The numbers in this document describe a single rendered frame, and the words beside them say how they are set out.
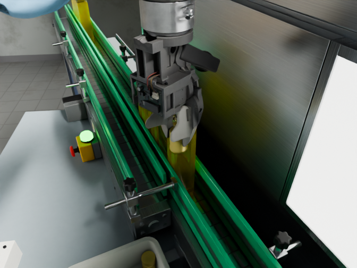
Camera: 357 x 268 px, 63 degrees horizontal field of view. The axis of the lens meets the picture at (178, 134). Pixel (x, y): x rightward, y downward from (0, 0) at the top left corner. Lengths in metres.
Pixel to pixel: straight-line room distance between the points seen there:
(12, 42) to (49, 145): 2.96
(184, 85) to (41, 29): 3.53
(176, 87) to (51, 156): 0.80
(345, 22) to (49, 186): 0.91
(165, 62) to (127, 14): 3.26
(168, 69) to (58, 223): 0.63
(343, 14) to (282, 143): 0.24
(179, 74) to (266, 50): 0.19
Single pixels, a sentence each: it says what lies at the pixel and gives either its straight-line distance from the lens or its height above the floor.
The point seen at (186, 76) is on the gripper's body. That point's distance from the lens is 0.44.
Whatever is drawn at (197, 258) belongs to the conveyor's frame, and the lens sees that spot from 0.67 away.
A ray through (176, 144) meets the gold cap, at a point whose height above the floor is 1.12.
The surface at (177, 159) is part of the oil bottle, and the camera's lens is 0.68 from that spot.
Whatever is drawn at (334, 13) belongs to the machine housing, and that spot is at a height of 1.35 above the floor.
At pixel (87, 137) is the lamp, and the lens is 1.04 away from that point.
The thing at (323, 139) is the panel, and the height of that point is 1.18.
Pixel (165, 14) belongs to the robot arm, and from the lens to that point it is 0.39.
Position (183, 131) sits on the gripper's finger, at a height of 1.16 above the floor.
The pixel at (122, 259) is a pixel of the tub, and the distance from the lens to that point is 0.76.
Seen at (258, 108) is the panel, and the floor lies 1.15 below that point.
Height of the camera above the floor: 1.46
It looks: 37 degrees down
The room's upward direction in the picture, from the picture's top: straight up
